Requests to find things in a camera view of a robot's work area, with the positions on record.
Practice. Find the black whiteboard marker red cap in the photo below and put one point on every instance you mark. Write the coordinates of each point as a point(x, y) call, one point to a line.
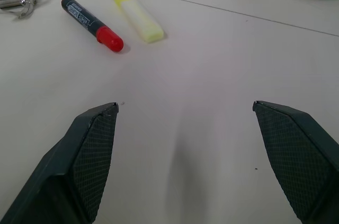
point(91, 22)

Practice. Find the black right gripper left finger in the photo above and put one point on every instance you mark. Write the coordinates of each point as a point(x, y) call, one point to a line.
point(79, 160)

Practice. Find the yellow highlighter pen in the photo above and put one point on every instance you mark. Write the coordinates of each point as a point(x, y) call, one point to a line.
point(139, 16)

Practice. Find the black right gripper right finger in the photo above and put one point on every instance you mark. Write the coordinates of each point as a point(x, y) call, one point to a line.
point(296, 155)

